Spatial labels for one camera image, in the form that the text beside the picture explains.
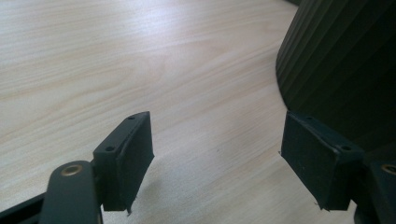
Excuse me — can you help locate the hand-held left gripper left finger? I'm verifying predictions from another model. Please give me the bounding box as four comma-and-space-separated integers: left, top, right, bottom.
92, 110, 156, 217

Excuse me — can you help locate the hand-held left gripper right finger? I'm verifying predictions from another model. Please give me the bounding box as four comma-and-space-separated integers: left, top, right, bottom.
279, 109, 367, 213

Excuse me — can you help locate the dark grey trash bin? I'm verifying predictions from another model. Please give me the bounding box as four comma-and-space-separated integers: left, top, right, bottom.
275, 0, 396, 167

